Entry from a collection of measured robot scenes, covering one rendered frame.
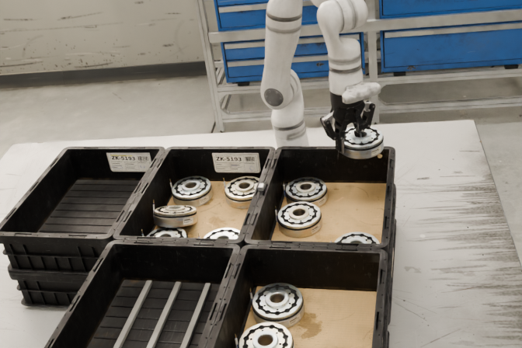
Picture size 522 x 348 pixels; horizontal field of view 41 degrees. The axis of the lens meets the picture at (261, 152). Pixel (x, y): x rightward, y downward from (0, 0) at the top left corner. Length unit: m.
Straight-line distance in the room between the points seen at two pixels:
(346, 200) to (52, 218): 0.76
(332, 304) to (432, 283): 0.32
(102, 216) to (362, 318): 0.76
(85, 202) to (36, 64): 3.09
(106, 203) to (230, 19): 1.82
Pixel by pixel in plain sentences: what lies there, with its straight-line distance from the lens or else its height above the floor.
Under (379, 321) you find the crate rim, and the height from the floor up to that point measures 0.93.
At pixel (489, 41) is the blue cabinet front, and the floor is 0.45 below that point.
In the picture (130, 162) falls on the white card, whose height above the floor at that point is 0.89.
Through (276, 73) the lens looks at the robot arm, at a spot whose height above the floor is 1.07.
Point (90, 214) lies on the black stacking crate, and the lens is 1.86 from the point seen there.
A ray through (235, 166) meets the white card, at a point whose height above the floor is 0.88.
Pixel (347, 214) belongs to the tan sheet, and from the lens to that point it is 1.68.
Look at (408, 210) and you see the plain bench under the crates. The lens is 1.91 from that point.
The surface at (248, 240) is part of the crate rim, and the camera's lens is 1.47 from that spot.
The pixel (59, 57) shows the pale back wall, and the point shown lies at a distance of 4.85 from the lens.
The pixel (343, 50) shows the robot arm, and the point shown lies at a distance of 1.48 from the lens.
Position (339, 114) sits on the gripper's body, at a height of 1.09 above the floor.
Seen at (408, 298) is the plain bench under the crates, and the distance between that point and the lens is 1.64.
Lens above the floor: 1.82
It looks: 30 degrees down
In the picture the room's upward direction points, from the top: 8 degrees counter-clockwise
